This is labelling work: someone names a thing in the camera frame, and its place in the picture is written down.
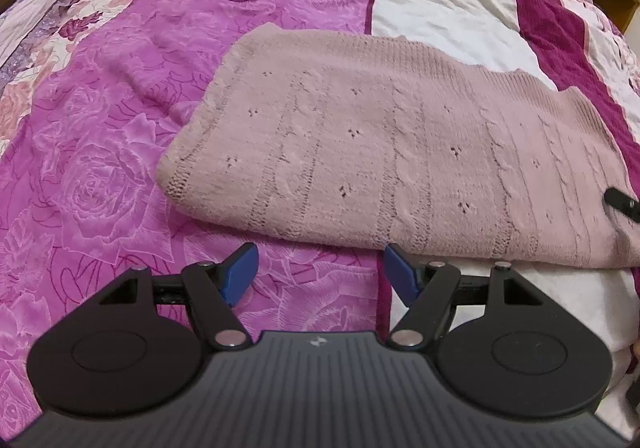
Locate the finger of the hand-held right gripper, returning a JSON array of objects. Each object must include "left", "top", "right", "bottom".
[{"left": 603, "top": 186, "right": 640, "bottom": 224}]

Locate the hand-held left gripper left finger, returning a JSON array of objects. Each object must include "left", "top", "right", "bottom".
[{"left": 99, "top": 242, "right": 259, "bottom": 350}]

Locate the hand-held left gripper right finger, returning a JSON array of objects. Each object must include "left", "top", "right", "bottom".
[{"left": 384, "top": 243, "right": 545, "bottom": 350}]

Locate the pink knit sweater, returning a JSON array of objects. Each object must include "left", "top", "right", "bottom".
[{"left": 156, "top": 21, "right": 640, "bottom": 270}]

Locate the purple and white patchwork blanket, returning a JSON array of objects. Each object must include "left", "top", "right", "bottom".
[{"left": 0, "top": 0, "right": 640, "bottom": 444}]

